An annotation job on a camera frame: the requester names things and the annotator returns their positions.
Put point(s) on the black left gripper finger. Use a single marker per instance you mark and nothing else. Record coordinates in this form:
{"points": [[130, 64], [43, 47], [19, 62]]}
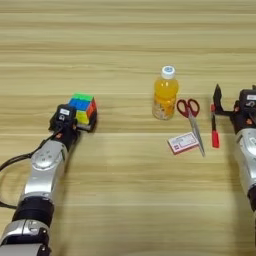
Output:
{"points": [[91, 122]]}

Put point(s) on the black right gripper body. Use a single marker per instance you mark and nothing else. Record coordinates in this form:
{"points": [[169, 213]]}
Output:
{"points": [[241, 120]]}

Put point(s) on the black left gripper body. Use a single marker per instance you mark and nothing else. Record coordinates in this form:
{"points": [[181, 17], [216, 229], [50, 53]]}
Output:
{"points": [[65, 133]]}

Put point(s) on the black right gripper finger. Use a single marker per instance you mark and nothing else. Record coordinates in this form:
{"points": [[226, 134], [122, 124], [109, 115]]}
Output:
{"points": [[217, 99], [254, 87]]}

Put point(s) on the multicoloured puzzle cube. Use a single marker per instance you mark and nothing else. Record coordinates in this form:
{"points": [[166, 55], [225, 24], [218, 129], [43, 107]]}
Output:
{"points": [[83, 106]]}

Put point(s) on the small red white card box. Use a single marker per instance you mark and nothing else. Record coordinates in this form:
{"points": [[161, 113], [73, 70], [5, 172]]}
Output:
{"points": [[183, 142]]}

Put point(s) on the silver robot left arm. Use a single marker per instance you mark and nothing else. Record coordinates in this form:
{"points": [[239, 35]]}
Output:
{"points": [[40, 180]]}

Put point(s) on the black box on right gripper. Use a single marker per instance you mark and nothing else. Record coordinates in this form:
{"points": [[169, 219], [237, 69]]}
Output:
{"points": [[248, 98]]}

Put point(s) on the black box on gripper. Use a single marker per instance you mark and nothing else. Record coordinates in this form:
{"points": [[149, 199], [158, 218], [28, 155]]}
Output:
{"points": [[65, 114], [248, 98]]}

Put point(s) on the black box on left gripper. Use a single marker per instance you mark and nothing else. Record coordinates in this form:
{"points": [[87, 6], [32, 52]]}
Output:
{"points": [[65, 114]]}

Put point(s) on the red marker pen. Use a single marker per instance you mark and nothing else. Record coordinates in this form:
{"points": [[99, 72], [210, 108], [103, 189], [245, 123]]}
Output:
{"points": [[215, 133]]}

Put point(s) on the orange juice bottle white cap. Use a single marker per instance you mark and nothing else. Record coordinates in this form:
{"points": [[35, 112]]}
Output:
{"points": [[165, 95]]}

